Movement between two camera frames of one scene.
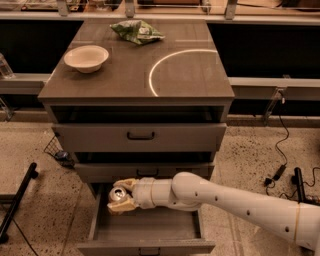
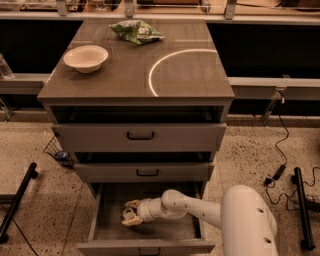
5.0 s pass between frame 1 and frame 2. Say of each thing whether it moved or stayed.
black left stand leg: stayed
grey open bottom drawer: stayed
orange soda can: moved
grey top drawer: stayed
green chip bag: stayed
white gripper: moved
